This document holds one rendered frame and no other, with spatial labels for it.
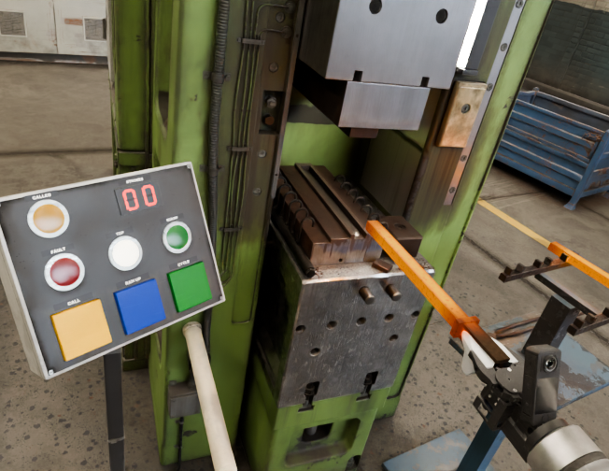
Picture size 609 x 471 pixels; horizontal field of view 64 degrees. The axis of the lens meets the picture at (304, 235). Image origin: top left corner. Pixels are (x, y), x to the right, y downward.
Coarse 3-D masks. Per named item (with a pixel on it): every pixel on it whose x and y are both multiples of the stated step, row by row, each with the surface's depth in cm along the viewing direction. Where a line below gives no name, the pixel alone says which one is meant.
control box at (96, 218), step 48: (48, 192) 74; (96, 192) 79; (192, 192) 91; (0, 240) 70; (48, 240) 74; (96, 240) 79; (144, 240) 84; (192, 240) 91; (48, 288) 74; (96, 288) 78; (48, 336) 73
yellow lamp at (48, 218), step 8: (40, 208) 73; (48, 208) 73; (56, 208) 74; (40, 216) 73; (48, 216) 73; (56, 216) 74; (40, 224) 73; (48, 224) 73; (56, 224) 74; (48, 232) 73
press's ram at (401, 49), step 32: (320, 0) 94; (352, 0) 88; (384, 0) 90; (416, 0) 92; (448, 0) 94; (320, 32) 95; (352, 32) 91; (384, 32) 93; (416, 32) 96; (448, 32) 98; (320, 64) 96; (352, 64) 95; (384, 64) 97; (416, 64) 99; (448, 64) 102
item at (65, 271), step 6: (66, 258) 75; (54, 264) 74; (60, 264) 74; (66, 264) 75; (72, 264) 76; (54, 270) 74; (60, 270) 74; (66, 270) 75; (72, 270) 76; (78, 270) 76; (54, 276) 74; (60, 276) 74; (66, 276) 75; (72, 276) 76; (78, 276) 76; (54, 282) 74; (60, 282) 74; (66, 282) 75; (72, 282) 76
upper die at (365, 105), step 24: (312, 72) 112; (312, 96) 112; (336, 96) 101; (360, 96) 99; (384, 96) 101; (408, 96) 103; (336, 120) 101; (360, 120) 102; (384, 120) 104; (408, 120) 106
